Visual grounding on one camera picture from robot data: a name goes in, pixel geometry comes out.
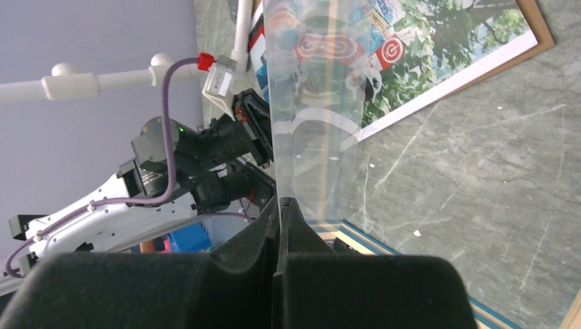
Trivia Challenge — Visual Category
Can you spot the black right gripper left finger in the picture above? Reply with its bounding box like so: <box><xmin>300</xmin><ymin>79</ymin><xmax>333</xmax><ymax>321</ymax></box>
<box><xmin>1</xmin><ymin>198</ymin><xmax>279</xmax><ymax>328</ymax></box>

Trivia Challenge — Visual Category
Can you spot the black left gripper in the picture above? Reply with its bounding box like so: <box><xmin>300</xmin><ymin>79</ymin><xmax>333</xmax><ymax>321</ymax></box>
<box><xmin>195</xmin><ymin>88</ymin><xmax>275</xmax><ymax>214</ymax></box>

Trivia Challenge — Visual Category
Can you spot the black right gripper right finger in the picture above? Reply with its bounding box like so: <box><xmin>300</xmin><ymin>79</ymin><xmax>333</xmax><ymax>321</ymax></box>
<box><xmin>272</xmin><ymin>197</ymin><xmax>476</xmax><ymax>328</ymax></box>

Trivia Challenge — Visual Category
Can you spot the colourful photo poster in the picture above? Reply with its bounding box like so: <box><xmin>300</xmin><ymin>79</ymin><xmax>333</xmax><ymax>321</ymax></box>
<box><xmin>249</xmin><ymin>1</ymin><xmax>539</xmax><ymax>138</ymax></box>

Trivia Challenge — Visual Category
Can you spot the wooden picture frame with glass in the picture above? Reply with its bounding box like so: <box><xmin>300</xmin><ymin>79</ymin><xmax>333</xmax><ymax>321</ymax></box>
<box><xmin>271</xmin><ymin>1</ymin><xmax>580</xmax><ymax>328</ymax></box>

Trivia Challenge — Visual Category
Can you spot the wooden frame backing board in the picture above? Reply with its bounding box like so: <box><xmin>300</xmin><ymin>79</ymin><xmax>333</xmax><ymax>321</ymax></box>
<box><xmin>448</xmin><ymin>0</ymin><xmax>556</xmax><ymax>96</ymax></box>

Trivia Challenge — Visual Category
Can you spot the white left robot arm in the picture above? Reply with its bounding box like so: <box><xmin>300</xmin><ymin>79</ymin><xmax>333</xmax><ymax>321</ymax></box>
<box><xmin>9</xmin><ymin>89</ymin><xmax>275</xmax><ymax>276</ymax></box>

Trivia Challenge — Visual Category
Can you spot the white PVC pipe rack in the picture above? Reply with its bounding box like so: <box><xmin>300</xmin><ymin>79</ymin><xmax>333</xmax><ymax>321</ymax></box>
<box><xmin>1</xmin><ymin>1</ymin><xmax>256</xmax><ymax>105</ymax></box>

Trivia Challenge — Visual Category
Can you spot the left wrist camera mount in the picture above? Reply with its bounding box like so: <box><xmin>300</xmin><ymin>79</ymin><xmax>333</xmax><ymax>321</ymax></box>
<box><xmin>197</xmin><ymin>52</ymin><xmax>237</xmax><ymax>121</ymax></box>

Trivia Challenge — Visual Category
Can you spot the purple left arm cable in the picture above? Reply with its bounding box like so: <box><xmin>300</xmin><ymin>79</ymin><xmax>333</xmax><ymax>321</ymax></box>
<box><xmin>4</xmin><ymin>58</ymin><xmax>255</xmax><ymax>279</ymax></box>

